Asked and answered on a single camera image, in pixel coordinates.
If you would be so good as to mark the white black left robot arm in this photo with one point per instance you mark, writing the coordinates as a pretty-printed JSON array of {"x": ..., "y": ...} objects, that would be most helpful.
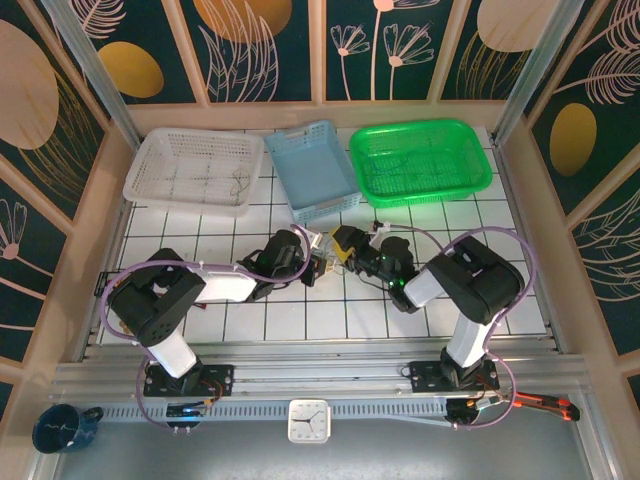
[{"x": 225, "y": 287}]

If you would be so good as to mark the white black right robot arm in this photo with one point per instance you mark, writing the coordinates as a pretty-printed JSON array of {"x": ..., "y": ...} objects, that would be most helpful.
[{"x": 470, "y": 340}]

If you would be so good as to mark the blue plastic basket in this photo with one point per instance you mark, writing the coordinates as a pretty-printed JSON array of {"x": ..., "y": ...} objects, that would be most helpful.
[{"x": 310, "y": 170}]

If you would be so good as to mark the green plastic basket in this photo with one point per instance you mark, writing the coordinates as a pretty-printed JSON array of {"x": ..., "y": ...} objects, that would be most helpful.
[{"x": 420, "y": 135}]

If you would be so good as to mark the white square clock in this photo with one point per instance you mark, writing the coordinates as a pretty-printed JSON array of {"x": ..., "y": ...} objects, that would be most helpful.
[{"x": 310, "y": 421}]

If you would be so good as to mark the white plastic basket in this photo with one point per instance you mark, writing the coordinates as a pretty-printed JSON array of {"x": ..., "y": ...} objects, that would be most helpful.
[{"x": 150, "y": 165}]

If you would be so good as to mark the black controller board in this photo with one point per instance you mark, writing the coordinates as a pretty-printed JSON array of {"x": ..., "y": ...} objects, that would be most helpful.
[
  {"x": 185, "y": 412},
  {"x": 465, "y": 412}
]

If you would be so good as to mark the orange black utility knife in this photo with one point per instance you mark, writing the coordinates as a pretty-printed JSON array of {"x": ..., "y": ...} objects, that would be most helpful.
[{"x": 545, "y": 402}]

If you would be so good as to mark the dark blue mug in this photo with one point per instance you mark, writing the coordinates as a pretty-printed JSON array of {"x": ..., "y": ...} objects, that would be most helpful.
[{"x": 55, "y": 432}]

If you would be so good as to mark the aluminium mounting rail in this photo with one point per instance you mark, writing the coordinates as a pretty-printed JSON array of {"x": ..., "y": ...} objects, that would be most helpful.
[{"x": 320, "y": 372}]

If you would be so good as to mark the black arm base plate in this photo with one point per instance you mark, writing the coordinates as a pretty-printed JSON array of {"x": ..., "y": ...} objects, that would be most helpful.
[
  {"x": 425, "y": 377},
  {"x": 220, "y": 380}
]

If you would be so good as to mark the aluminium corner post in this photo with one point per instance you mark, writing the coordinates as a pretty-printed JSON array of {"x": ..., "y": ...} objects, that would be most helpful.
[
  {"x": 530, "y": 65},
  {"x": 95, "y": 70}
]

